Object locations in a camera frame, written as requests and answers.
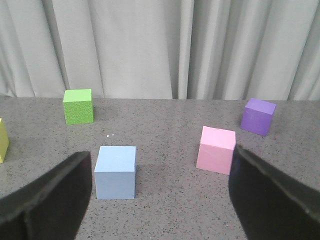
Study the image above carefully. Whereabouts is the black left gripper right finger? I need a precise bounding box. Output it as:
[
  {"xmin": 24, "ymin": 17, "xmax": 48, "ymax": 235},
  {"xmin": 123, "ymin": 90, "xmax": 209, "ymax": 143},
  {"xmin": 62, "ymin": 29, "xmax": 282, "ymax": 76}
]
[{"xmin": 228, "ymin": 144, "xmax": 320, "ymax": 240}]

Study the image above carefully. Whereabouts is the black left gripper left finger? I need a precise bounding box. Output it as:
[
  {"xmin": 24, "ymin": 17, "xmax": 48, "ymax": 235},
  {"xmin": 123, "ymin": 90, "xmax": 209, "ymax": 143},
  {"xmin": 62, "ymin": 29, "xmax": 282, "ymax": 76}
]
[{"xmin": 0, "ymin": 151, "xmax": 92, "ymax": 240}]

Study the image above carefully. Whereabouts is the light blue smooth block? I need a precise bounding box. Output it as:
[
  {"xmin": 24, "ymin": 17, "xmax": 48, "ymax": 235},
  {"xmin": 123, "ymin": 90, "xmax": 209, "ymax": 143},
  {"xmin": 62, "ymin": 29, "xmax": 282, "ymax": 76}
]
[{"xmin": 94, "ymin": 146, "xmax": 136, "ymax": 200}]

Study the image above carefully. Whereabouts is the pink foam block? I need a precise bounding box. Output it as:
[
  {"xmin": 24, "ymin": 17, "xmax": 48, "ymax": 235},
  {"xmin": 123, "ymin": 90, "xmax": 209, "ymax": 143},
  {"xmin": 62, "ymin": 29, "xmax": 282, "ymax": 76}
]
[{"xmin": 196, "ymin": 126, "xmax": 236, "ymax": 175}]

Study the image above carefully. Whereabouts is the yellow foam block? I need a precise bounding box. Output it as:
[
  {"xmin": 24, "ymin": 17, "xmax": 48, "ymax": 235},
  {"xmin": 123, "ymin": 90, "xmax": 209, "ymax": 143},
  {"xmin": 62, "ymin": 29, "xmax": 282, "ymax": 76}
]
[{"xmin": 0, "ymin": 118, "xmax": 10, "ymax": 164}]

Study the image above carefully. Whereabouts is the purple back block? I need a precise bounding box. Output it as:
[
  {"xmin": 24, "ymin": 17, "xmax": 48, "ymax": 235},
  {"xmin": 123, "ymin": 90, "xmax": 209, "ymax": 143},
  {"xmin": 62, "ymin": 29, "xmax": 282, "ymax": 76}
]
[{"xmin": 240, "ymin": 98, "xmax": 277, "ymax": 136}]

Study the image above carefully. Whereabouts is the green foam block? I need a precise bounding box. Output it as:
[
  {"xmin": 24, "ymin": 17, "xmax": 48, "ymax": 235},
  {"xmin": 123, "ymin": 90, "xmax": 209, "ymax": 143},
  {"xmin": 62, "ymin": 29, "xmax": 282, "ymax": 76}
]
[{"xmin": 62, "ymin": 89, "xmax": 94, "ymax": 125}]

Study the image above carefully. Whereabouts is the grey pleated curtain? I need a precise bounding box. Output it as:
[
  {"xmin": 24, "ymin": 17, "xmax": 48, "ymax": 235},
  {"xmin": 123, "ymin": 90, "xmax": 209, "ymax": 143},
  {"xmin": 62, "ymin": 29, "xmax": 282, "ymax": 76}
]
[{"xmin": 0, "ymin": 0, "xmax": 320, "ymax": 100}]

